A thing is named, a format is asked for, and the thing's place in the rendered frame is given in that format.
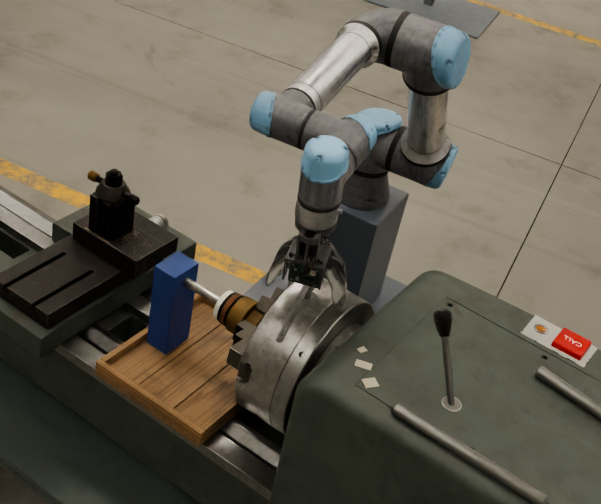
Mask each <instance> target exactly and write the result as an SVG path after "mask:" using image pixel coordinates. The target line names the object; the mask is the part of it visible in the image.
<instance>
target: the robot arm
mask: <svg viewBox="0 0 601 504"><path fill-rule="evenodd" d="M470 54H471V42H470V38H469V36H468V35H467V34H466V33H465V32H463V31H460V30H458V29H456V28H455V27H453V26H450V25H444V24H442V23H439V22H436V21H433V20H430V19H427V18H424V17H422V16H419V15H416V14H413V13H410V12H407V11H405V10H402V9H398V8H381V9H376V10H372V11H368V12H366V13H363V14H361V15H358V16H356V17H354V18H353V19H351V20H349V21H348V22H347V23H346V24H345V25H344V26H343V27H341V28H340V30H339V31H338V32H337V35H336V38H335V41H334V42H333V43H332V44H331V45H330V46H329V47H328V48H327V49H326V50H325V51H324V52H323V53H322V54H321V55H320V56H319V57H318V58H317V59H316V60H315V61H314V62H313V63H312V64H311V65H310V66H309V67H307V68H306V69H305V70H304V71H303V72H302V73H301V74H300V75H299V76H298V77H297V78H296V79H295V80H294V81H293V82H292V83H291V84H290V85H289V86H288V87H287V88H286V89H285V90H284V91H283V92H282V93H281V94H280V95H277V94H276V93H275V92H274V93H272V92H269V91H263V92H261V93H260V94H259V95H258V96H257V97H256V99H255V101H254V103H253V105H252V107H251V111H250V117H249V122H250V126H251V127H252V129H253V130H255V131H257V132H259V133H261V134H264V135H266V136H267V137H268V138H270V137H271V138H273V139H276V140H278V141H281V142H283V143H286V144H288V145H291V146H293V147H295V148H298V149H300V150H302V151H304V154H303V156H302V158H301V172H300V180H299V187H298V194H297V200H296V206H295V226H296V228H297V230H298V231H299V234H298V235H296V236H294V237H293V238H292V239H291V240H290V241H287V242H285V243H284V244H282V245H281V247H280V248H279V250H278V252H277V254H276V256H275V259H274V261H273V263H272V265H271V267H270V269H269V271H268V274H267V276H266V285H267V286H268V285H270V284H271V283H272V282H274V281H275V278H276V277H277V276H279V275H281V272H282V271H283V276H282V280H284V278H285V276H286V274H287V270H288V269H289V274H288V281H292V282H295V283H299V284H303V285H306V286H310V287H314V288H317V289H318V290H320V288H321V286H322V283H323V279H324V276H326V278H327V280H328V282H329V284H330V287H331V299H332V301H333V303H334V304H336V303H337V302H338V301H339V302H340V304H341V305H342V307H343V306H345V303H346V299H347V281H346V279H347V276H346V267H345V263H344V261H343V259H342V257H341V256H340V255H339V254H338V253H337V251H336V248H335V246H334V245H333V244H332V243H331V242H332V241H331V240H328V239H327V238H328V236H329V235H330V234H332V233H333V232H334V230H335V229H336V226H337V222H338V214H339V215H341V214H342V212H343V210H342V209H339V207H340V204H343V205H345V206H347V207H350V208H353V209H357V210H363V211H372V210H378V209H380V208H382V207H384V206H385V205H386V204H387V202H388V198H389V193H390V191H389V180H388V171H390V172H392V173H395V174H397V175H400V176H402V177H405V178H407V179H410V180H412V181H414V182H417V183H419V184H422V185H423V186H425V187H426V186H427V187H430V188H433V189H437V188H439V187H440V186H441V185H442V183H443V181H444V180H445V178H446V176H447V174H448V172H449V170H450V168H451V166H452V164H453V161H454V159H455V157H456V155H457V152H458V147H457V146H455V145H454V144H453V143H450V139H449V136H448V134H447V132H446V131H445V125H446V115H447V105H448V95H449V90H451V89H455V88H456V87H457V86H458V85H459V84H460V83H461V81H462V79H463V77H464V75H465V73H466V70H467V67H468V64H469V62H468V61H469V58H470ZM373 63H379V64H383V65H386V66H388V67H390V68H393V69H396V70H398V71H401V72H402V78H403V81H404V83H405V85H406V86H407V88H408V89H409V99H408V127H406V126H403V125H402V118H401V116H400V115H398V114H397V113H396V112H394V111H391V110H388V109H382V108H371V109H365V110H362V111H360V112H359V113H357V114H350V115H347V116H346V117H343V118H342V119H338V118H336V117H333V116H331V115H328V114H326V113H323V112H321V111H322V110H323V109H324V108H325V107H326V106H327V105H328V104H329V103H330V102H331V100H332V99H333V98H334V97H335V96H336V95H337V94H338V93H339V92H340V91H341V90H342V89H343V88H344V87H345V86H346V85H347V84H348V83H349V81H350V80H351V79H352V78H353V77H354V76H355V75H356V74H357V73H358V72H359V71H360V70H361V69H362V68H367V67H369V66H371V65H372V64H373ZM327 265H328V268H327V270H326V272H325V268H326V266H327Z"/></svg>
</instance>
